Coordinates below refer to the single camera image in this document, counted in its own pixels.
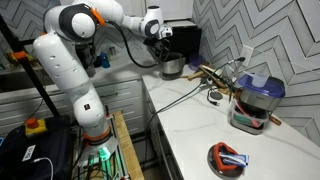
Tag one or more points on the black microwave oven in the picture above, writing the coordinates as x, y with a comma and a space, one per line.
186, 38

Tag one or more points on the black case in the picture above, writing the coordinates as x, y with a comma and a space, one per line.
44, 157

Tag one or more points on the wooden utensils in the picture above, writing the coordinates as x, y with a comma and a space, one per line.
209, 73

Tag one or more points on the blue white packet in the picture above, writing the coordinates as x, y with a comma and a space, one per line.
235, 159

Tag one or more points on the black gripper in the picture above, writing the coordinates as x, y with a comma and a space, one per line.
156, 47

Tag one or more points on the black camera tripod arm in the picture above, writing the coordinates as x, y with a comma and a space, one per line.
20, 53

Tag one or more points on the round silver lid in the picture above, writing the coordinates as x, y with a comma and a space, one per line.
218, 167

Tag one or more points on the white wall outlet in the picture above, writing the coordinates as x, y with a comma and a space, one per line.
246, 52

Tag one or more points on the silver tin with black base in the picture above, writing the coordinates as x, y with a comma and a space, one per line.
172, 67

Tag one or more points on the purple plastic bowl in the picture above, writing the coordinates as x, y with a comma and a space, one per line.
195, 60

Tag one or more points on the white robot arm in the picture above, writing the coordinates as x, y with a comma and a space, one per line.
67, 25

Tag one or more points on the wooden robot stand board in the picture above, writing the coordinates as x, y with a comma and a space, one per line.
130, 158

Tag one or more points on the emergency stop button box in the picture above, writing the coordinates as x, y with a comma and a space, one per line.
35, 127

